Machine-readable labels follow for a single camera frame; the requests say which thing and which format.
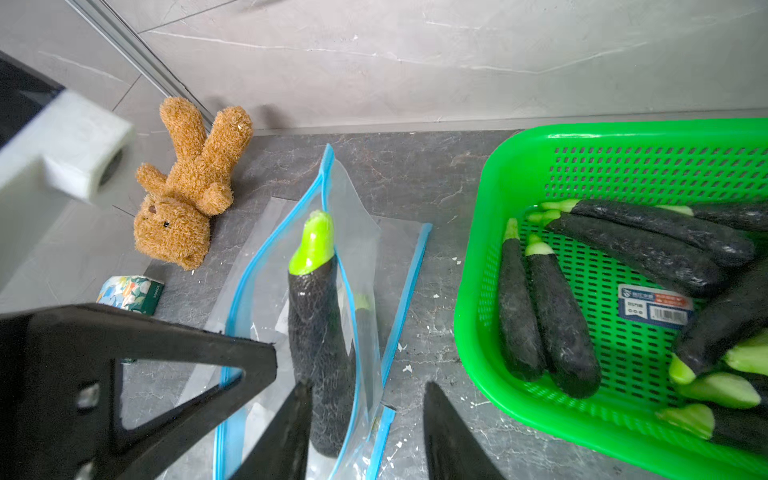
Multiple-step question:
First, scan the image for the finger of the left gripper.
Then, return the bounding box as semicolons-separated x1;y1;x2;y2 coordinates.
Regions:
1;303;277;479

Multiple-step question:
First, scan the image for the colourful tissue pack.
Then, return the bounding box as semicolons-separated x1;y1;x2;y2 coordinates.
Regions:
96;275;165;316

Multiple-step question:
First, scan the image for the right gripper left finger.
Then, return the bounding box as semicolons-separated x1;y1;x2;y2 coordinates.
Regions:
232;382;312;480

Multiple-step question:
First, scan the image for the green plastic basket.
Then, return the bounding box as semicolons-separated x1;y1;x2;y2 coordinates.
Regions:
454;118;767;479

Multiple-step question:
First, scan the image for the brown teddy bear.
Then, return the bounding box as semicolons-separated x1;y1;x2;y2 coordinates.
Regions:
133;97;253;271

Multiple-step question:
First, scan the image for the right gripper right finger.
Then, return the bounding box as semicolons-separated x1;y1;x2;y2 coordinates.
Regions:
423;381;505;480

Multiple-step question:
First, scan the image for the basket label sticker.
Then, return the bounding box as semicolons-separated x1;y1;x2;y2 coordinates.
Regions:
617;284;694;330

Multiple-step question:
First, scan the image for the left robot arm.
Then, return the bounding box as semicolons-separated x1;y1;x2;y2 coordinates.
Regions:
1;55;277;479

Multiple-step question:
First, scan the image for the clear zip-top bag blue zipper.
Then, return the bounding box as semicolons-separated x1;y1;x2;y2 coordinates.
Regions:
213;148;432;479

